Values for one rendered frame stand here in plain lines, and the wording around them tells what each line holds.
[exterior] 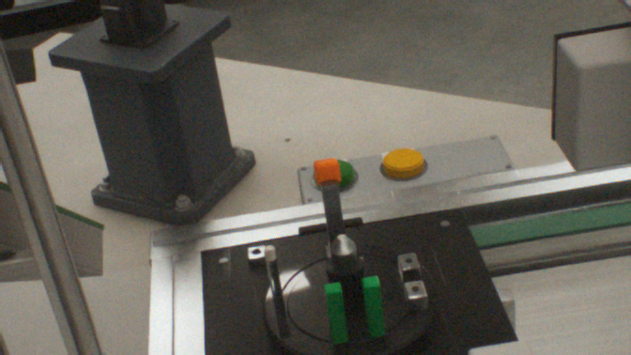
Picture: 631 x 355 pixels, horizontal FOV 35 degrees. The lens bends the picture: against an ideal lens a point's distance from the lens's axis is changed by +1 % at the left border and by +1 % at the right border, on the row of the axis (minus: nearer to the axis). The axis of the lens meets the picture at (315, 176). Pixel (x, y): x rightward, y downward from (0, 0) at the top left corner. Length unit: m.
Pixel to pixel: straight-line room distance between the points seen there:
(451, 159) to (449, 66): 2.23
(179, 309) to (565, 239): 0.35
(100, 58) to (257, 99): 0.34
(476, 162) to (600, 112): 0.42
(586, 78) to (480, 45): 2.77
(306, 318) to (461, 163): 0.29
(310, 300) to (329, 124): 0.51
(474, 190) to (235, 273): 0.25
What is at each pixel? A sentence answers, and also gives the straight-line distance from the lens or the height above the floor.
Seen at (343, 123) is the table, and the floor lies 0.86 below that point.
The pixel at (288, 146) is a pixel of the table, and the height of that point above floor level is 0.86.
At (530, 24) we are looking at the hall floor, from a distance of 3.46.
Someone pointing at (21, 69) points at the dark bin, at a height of 1.21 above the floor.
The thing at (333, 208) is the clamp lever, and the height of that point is 1.04.
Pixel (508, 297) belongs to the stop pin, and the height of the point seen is 0.97.
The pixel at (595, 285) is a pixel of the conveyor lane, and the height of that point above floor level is 0.92.
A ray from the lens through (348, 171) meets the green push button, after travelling 0.97.
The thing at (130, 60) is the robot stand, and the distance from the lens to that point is 1.05.
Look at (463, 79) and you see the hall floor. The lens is 3.14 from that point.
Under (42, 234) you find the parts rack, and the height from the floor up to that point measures 1.13.
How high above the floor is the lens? 1.50
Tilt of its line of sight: 33 degrees down
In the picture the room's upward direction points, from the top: 8 degrees counter-clockwise
